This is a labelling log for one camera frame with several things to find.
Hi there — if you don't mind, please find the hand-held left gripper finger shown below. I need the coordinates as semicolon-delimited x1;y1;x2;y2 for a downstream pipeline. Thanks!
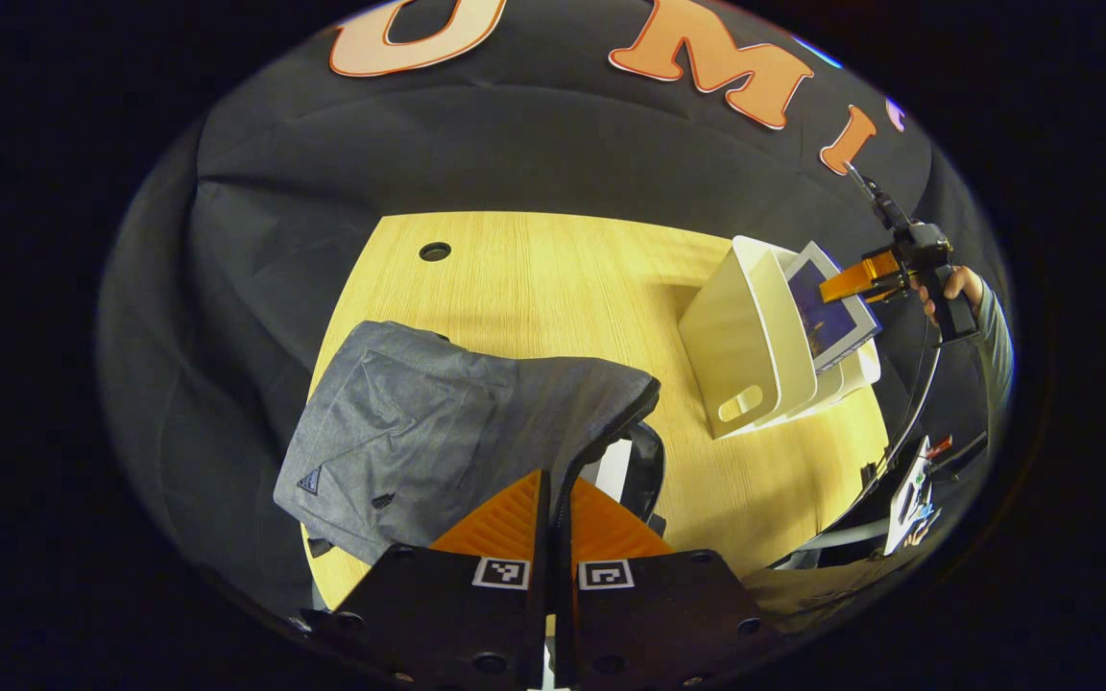
553;477;786;691
301;470;552;691

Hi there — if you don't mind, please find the blue cover book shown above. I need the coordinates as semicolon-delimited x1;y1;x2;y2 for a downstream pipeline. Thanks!
783;242;882;373

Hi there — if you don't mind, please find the white bookshelf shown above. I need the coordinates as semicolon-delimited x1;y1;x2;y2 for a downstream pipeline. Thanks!
678;235;882;441

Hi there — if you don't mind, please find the grey schoolbag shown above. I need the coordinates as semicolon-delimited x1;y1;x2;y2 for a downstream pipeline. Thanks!
273;320;669;567

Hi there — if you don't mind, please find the black cable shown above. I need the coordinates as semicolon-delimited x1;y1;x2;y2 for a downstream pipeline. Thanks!
783;317;944;569

